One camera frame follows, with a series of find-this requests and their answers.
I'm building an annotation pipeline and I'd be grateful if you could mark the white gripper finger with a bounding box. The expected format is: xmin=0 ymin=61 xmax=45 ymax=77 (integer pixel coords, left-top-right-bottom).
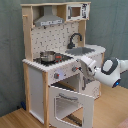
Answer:
xmin=77 ymin=63 xmax=84 ymax=75

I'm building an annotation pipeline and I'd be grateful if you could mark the wooden toy kitchen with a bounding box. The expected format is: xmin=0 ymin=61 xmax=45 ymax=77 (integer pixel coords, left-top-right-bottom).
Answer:
xmin=22 ymin=2 xmax=105 ymax=128

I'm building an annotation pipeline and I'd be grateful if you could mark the white toy microwave door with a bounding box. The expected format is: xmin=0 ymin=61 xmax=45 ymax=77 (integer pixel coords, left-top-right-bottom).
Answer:
xmin=66 ymin=3 xmax=90 ymax=21

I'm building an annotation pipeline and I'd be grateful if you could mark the black toy faucet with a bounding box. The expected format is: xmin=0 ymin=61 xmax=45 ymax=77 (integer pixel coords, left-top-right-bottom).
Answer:
xmin=67 ymin=33 xmax=83 ymax=49

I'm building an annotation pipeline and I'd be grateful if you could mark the grey toy sink basin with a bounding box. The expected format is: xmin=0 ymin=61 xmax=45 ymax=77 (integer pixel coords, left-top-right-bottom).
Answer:
xmin=66 ymin=47 xmax=94 ymax=56

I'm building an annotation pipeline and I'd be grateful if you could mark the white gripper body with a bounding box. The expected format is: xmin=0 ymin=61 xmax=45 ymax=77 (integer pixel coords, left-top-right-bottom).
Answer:
xmin=80 ymin=56 xmax=97 ymax=79

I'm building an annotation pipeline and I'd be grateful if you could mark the black toy stovetop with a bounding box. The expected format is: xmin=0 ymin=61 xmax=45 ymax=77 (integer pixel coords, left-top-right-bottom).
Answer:
xmin=34 ymin=53 xmax=71 ymax=66

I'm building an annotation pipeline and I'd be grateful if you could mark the red stove knob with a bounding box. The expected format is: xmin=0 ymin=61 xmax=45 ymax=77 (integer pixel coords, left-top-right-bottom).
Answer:
xmin=54 ymin=73 xmax=60 ymax=79
xmin=71 ymin=65 xmax=79 ymax=73

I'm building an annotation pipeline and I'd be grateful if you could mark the small steel toy pot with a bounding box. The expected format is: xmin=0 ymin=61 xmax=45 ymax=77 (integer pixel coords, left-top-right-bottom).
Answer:
xmin=40 ymin=51 xmax=55 ymax=62

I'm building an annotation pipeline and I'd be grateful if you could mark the grey range hood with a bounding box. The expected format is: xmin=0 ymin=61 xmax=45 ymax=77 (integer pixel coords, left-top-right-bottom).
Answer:
xmin=34 ymin=5 xmax=64 ymax=27

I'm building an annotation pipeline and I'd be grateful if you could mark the white oven door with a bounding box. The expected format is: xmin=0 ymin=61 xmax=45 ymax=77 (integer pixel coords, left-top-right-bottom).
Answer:
xmin=49 ymin=86 xmax=94 ymax=128

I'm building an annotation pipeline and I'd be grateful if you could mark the white dishwasher door with handle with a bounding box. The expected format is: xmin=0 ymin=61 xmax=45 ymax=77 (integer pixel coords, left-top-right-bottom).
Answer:
xmin=82 ymin=73 xmax=101 ymax=99

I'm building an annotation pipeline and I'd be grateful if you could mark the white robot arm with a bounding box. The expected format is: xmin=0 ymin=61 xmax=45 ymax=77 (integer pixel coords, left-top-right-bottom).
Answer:
xmin=79 ymin=56 xmax=128 ymax=88

